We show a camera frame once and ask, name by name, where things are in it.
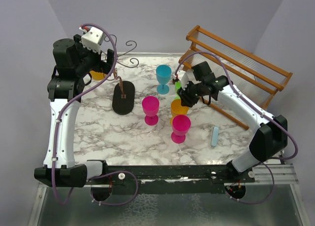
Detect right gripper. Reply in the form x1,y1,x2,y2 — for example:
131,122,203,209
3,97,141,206
177,80,204,108

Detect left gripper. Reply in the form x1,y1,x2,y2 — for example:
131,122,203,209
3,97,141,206
74,34,116,77

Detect orange plastic wine glass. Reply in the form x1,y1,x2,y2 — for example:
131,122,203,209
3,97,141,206
170,99,189,125

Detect pink wine glass front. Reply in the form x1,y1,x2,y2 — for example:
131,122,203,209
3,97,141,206
171,115,191,144

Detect pink wine glass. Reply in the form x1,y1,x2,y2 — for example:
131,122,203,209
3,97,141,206
171,115,191,144
142,96,159,126

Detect yellow plastic wine glass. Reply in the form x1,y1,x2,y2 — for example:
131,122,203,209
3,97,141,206
90,70,107,81

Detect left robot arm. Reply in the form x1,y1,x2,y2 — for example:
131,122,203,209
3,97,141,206
34,32,115,188

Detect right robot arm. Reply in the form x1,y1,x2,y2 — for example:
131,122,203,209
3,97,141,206
173,62,287,182

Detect green plastic wine glass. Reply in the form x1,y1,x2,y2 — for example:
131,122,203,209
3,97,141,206
174,81,181,100

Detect blue plastic wine glass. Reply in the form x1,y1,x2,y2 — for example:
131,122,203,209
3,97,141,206
156,65,172,95

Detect pink wine glass left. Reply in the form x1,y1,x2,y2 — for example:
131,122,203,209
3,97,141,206
142,96,159,126

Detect metal wine glass rack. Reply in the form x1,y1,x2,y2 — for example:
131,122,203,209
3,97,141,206
107,40,139,115

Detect wooden dish rack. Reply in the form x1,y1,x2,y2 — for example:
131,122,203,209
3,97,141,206
173,25,293,130

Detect light blue flat stick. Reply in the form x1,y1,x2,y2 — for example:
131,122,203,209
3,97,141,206
210,127,219,148

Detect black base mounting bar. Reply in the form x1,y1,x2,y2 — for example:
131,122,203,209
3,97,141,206
86,164,255,195

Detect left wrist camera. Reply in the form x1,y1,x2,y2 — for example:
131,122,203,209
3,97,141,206
79,27,105,55

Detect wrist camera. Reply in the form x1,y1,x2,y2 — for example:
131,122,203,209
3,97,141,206
79,27,105,55
173,70,189,90

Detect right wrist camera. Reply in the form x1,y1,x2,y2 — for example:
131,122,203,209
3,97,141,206
173,70,189,90

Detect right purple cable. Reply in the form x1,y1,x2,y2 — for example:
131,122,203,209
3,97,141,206
175,51,300,205

